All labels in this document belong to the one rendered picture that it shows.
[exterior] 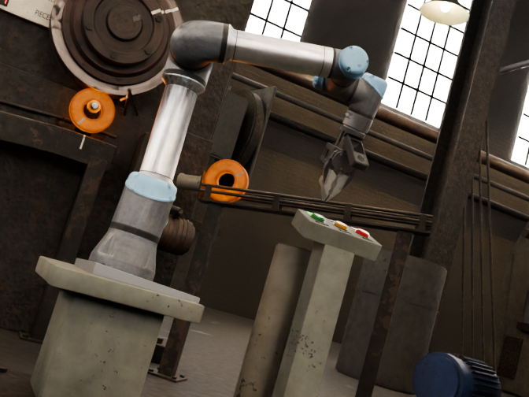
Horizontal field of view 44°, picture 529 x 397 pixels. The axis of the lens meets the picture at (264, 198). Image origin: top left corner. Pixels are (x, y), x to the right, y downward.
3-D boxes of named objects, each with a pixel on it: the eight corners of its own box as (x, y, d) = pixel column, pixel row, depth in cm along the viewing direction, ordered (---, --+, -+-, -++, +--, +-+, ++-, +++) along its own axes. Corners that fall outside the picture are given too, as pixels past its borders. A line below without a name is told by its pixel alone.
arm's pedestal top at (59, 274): (200, 324, 140) (205, 306, 140) (49, 285, 128) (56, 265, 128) (160, 304, 169) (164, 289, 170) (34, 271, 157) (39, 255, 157)
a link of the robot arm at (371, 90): (359, 70, 182) (387, 82, 183) (342, 107, 184) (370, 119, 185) (364, 71, 175) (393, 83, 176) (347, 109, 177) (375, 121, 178)
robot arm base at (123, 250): (157, 283, 144) (172, 240, 146) (89, 260, 140) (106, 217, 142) (147, 281, 158) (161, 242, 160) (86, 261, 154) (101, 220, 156)
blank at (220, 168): (215, 210, 236) (212, 208, 233) (201, 171, 240) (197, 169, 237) (254, 193, 234) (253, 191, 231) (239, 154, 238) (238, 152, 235)
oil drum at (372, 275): (319, 363, 473) (350, 243, 486) (386, 380, 495) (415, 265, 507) (362, 383, 419) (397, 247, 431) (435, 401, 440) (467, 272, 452)
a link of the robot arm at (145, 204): (109, 218, 144) (130, 161, 147) (112, 224, 158) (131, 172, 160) (160, 236, 146) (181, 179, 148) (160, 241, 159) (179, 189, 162)
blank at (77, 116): (90, 80, 236) (92, 79, 233) (122, 112, 240) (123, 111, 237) (59, 109, 231) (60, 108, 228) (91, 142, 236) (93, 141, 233)
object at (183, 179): (180, 191, 241) (183, 175, 242) (203, 194, 239) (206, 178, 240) (175, 187, 235) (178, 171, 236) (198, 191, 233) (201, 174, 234)
